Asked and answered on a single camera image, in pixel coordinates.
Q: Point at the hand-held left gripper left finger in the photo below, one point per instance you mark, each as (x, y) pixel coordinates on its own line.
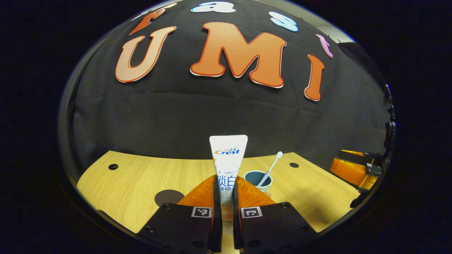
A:
(217, 208)

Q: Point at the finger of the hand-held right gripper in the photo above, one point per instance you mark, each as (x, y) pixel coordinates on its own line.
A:
(353, 173)
(355, 156)

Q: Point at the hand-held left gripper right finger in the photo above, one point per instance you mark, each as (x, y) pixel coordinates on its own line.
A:
(236, 208)

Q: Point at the pale green cup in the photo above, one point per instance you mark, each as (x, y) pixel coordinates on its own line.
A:
(252, 177)

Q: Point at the dark brown round coaster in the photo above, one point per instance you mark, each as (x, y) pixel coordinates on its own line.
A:
(168, 197)

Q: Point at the white toothpaste tube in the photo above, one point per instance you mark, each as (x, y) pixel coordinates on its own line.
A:
(228, 155)

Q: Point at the white toothbrush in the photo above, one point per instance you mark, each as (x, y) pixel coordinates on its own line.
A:
(272, 167)

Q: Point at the wooden desktop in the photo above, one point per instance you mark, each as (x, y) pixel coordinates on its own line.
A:
(141, 183)

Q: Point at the black backdrop cloth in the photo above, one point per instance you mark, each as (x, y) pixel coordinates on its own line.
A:
(212, 113)

